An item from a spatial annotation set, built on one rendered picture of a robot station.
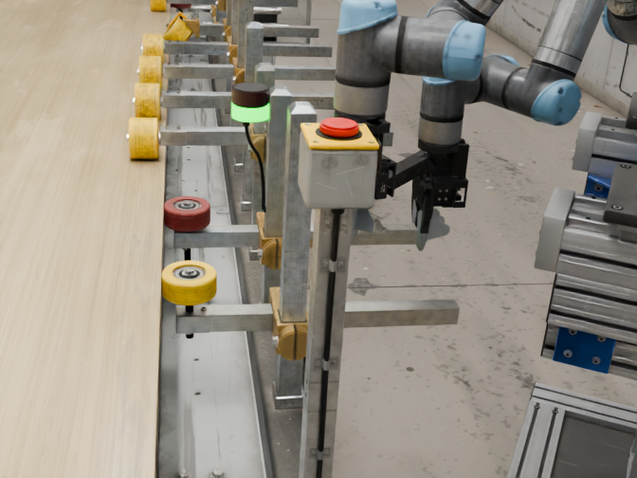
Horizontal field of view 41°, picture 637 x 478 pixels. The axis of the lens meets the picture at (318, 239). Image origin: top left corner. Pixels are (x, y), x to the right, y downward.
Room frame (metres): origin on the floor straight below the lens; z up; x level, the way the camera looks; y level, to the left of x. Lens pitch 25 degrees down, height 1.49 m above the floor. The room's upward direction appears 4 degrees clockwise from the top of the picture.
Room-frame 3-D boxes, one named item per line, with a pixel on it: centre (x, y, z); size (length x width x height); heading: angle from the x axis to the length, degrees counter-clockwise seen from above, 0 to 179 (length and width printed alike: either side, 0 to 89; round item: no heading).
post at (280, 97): (1.33, 0.08, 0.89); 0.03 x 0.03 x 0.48; 10
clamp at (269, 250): (1.35, 0.08, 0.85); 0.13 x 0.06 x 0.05; 10
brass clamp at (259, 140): (1.60, 0.12, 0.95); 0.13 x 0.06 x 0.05; 10
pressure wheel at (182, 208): (1.34, 0.23, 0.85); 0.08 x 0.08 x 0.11
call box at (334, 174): (0.82, -0.01, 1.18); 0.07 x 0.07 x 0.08; 10
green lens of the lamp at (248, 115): (1.32, 0.12, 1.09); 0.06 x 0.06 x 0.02
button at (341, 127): (0.82, -0.01, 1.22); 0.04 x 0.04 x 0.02
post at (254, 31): (1.82, 0.16, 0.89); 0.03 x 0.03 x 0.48; 10
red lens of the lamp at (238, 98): (1.32, 0.12, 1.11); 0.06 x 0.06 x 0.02
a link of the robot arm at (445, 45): (1.14, -0.15, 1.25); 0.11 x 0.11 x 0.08; 79
